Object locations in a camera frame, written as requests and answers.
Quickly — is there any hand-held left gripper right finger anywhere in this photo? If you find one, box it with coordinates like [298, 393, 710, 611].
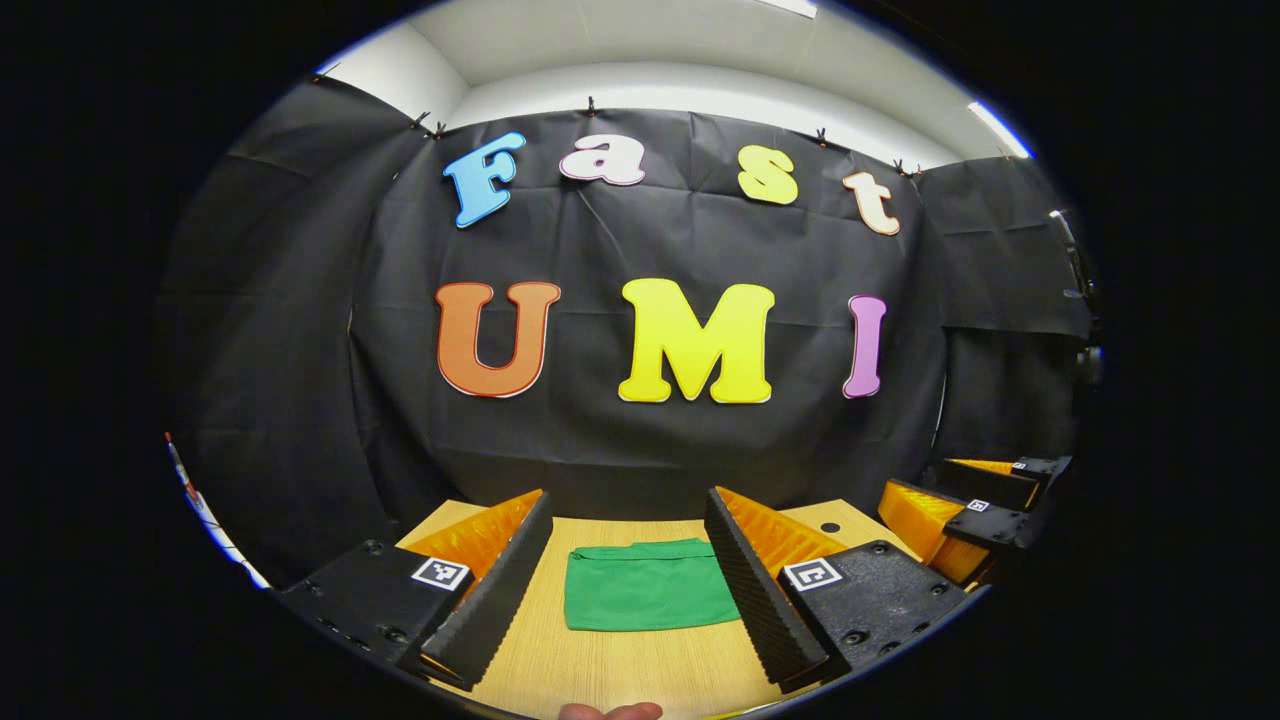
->
[703, 486, 971, 693]

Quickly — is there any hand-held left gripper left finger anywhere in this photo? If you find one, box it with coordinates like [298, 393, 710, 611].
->
[278, 489, 554, 691]

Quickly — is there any green T-shirt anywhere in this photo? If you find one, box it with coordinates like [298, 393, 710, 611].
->
[563, 538, 743, 633]

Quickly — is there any dark metal stand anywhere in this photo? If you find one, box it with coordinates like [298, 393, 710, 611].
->
[1048, 208, 1106, 391]

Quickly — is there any white printed panel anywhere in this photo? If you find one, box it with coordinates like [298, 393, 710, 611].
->
[163, 432, 273, 591]

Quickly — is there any black backdrop cloth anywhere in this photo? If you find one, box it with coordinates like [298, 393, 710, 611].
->
[160, 75, 1096, 591]

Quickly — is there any row of black cloth clips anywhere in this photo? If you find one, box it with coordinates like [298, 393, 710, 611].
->
[310, 63, 926, 181]

